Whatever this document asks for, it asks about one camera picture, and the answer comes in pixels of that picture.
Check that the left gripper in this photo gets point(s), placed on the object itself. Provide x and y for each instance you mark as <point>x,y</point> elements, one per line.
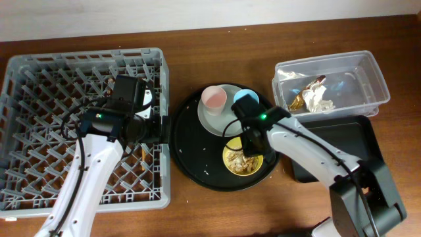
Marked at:
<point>165,128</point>

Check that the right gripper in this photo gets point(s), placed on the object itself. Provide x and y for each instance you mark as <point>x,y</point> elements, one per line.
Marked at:
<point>255,151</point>

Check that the food scraps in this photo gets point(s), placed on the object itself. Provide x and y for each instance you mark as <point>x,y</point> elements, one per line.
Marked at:
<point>240,164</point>

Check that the yellow bowl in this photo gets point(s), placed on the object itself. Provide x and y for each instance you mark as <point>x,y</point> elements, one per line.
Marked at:
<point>235,145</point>

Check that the grey round plate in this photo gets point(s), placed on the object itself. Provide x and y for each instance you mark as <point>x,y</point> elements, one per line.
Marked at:
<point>216,124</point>

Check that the blue plastic cup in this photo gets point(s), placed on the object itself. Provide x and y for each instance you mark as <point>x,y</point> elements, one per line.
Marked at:
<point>242,93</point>

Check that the gold foil wrapper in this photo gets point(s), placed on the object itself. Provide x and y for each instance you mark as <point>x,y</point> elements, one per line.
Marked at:
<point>298,101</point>

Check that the pink plastic cup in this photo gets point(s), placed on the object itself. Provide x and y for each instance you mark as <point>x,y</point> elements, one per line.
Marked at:
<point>214,99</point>

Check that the white napkin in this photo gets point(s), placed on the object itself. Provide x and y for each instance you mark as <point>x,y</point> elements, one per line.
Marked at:
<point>313,98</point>

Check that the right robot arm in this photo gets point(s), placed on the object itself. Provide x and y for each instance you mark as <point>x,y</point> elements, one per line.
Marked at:
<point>363,196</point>

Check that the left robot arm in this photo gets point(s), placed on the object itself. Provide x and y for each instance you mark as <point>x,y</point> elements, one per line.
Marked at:
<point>102,137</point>

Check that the grey plastic dishwasher rack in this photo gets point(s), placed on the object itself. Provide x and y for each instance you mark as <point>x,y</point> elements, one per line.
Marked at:
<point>37,91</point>

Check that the round black tray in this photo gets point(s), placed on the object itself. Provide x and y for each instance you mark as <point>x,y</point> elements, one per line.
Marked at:
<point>198,153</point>

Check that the black rectangular tray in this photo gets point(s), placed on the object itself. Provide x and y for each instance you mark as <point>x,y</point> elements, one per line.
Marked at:
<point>353,135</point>

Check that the clear plastic bin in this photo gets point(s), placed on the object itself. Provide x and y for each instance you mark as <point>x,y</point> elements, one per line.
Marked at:
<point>354,83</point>

